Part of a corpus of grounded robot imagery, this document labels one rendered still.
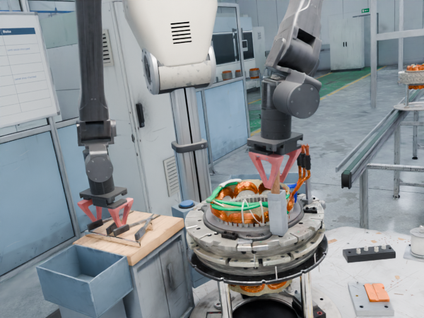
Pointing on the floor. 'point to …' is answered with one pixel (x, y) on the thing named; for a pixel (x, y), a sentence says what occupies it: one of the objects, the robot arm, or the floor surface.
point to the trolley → (260, 89)
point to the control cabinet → (259, 50)
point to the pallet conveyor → (373, 147)
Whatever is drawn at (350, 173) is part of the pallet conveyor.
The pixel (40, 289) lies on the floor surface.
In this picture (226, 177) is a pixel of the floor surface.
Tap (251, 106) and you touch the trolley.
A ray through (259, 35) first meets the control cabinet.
